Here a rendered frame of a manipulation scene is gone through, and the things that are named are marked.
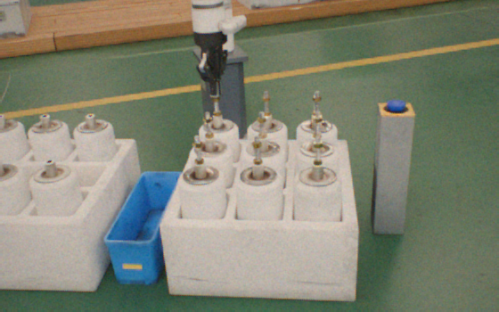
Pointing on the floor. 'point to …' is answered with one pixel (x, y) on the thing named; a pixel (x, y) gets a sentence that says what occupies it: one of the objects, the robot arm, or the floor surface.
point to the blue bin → (142, 229)
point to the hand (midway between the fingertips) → (215, 87)
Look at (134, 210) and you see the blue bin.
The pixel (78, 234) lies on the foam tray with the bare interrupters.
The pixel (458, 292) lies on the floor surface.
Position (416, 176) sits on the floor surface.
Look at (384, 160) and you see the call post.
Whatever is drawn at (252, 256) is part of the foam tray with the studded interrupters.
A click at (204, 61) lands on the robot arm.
